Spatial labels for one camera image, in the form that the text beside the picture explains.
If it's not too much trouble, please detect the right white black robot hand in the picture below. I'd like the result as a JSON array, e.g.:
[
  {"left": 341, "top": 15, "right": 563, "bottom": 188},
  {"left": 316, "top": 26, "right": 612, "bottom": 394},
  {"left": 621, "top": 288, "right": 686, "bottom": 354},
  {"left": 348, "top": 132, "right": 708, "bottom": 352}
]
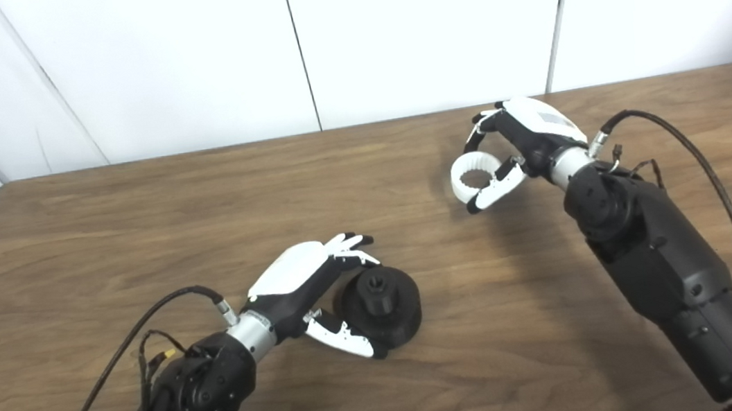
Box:
[{"left": 454, "top": 90, "right": 596, "bottom": 216}]

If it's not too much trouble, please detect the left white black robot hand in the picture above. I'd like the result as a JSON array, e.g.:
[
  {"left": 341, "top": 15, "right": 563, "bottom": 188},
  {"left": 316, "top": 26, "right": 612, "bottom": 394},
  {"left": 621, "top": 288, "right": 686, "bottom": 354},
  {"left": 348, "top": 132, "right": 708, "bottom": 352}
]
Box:
[{"left": 242, "top": 229, "right": 392, "bottom": 374}]

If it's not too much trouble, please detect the white toothed ring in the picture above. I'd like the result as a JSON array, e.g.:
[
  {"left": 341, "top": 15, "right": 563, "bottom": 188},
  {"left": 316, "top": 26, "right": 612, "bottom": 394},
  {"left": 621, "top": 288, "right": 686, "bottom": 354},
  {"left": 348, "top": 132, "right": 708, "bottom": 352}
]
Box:
[{"left": 448, "top": 149, "right": 507, "bottom": 208}]

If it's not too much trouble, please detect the round black part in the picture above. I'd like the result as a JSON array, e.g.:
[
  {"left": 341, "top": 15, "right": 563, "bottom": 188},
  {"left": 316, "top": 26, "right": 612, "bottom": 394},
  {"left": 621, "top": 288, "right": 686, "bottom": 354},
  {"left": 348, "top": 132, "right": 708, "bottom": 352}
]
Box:
[{"left": 332, "top": 261, "right": 427, "bottom": 357}]

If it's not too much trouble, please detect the thin black wire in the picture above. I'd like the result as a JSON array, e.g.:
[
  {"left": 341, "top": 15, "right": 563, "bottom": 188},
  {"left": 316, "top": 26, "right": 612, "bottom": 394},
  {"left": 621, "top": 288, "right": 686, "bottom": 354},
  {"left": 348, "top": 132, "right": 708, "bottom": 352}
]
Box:
[{"left": 607, "top": 140, "right": 665, "bottom": 197}]

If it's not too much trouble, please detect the thin wire with yellow plug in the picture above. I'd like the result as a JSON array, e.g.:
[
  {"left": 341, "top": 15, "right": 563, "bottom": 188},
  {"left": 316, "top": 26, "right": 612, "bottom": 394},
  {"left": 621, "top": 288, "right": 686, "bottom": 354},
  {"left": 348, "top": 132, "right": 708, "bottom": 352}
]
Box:
[{"left": 134, "top": 326, "right": 189, "bottom": 387}]

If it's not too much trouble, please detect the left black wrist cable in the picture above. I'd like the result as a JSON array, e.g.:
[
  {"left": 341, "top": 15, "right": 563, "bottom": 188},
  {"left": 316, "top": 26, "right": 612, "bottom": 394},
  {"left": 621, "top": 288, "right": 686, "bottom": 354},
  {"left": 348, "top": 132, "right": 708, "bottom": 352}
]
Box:
[{"left": 17, "top": 281, "right": 251, "bottom": 411}]

